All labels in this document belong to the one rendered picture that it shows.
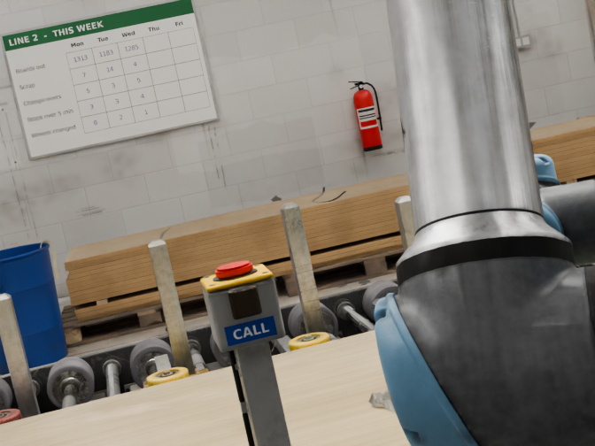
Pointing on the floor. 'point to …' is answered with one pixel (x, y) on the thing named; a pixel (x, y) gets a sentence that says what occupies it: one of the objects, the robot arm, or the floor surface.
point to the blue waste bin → (34, 303)
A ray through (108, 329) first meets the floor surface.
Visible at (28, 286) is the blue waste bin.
